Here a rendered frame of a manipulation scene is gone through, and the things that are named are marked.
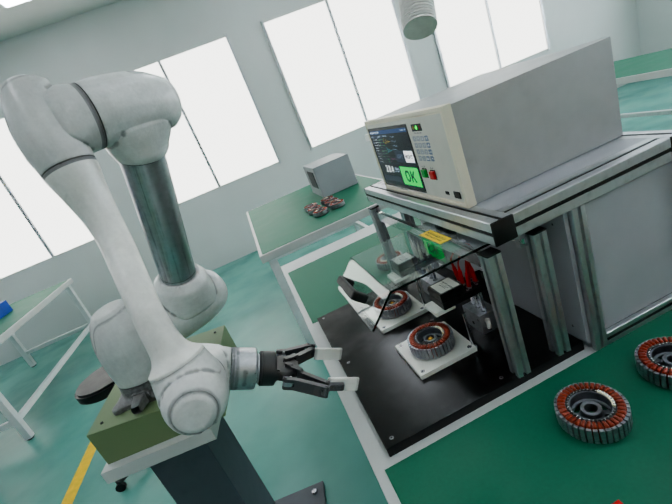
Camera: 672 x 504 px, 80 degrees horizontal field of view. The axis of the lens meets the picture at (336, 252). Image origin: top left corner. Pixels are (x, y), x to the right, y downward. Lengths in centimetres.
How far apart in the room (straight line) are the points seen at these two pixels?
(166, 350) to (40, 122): 47
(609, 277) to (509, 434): 37
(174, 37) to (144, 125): 476
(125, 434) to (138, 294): 61
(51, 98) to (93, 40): 490
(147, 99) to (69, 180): 23
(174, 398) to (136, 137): 54
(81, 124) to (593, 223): 98
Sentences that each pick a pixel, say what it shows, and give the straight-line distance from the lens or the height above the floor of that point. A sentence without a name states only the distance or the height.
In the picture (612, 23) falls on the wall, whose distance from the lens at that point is 830.
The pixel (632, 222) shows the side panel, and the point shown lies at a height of 98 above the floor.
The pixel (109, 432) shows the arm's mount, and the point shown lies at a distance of 132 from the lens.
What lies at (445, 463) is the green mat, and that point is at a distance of 84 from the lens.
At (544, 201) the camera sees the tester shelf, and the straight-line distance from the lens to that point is 80.
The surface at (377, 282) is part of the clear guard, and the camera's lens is 77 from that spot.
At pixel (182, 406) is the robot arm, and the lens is 69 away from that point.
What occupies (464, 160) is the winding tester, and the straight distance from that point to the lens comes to 82.
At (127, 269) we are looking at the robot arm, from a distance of 81.
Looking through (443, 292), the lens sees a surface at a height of 92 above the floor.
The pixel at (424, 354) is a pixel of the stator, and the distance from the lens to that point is 99.
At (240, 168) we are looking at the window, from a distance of 553.
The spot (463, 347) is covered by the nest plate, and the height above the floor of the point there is 78.
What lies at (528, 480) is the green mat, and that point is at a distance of 80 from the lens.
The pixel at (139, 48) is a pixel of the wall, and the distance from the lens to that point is 572.
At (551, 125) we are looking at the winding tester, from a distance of 94.
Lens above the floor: 139
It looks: 19 degrees down
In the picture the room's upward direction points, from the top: 22 degrees counter-clockwise
